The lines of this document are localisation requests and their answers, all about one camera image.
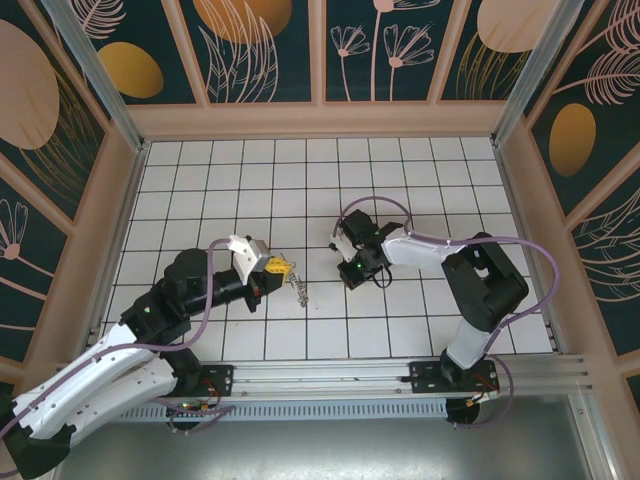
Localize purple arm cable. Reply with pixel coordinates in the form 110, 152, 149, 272
338, 197, 557, 431
0, 238, 236, 439

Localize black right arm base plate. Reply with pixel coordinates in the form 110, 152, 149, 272
408, 360, 501, 396

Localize grey perforated cable duct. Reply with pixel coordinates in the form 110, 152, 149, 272
119, 401, 449, 422

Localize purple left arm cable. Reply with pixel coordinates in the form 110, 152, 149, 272
0, 238, 236, 439

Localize aluminium frame post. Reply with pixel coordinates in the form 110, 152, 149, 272
491, 0, 587, 147
39, 0, 147, 154

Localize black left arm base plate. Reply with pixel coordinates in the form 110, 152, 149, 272
198, 364, 236, 397

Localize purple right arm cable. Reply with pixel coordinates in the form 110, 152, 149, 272
338, 197, 557, 431

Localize red wires with yellow connector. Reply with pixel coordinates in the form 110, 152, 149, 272
164, 379, 226, 416
467, 374, 501, 407

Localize grey metal panel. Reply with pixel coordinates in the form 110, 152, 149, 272
47, 417, 601, 480

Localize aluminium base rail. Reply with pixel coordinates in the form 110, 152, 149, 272
199, 355, 594, 399

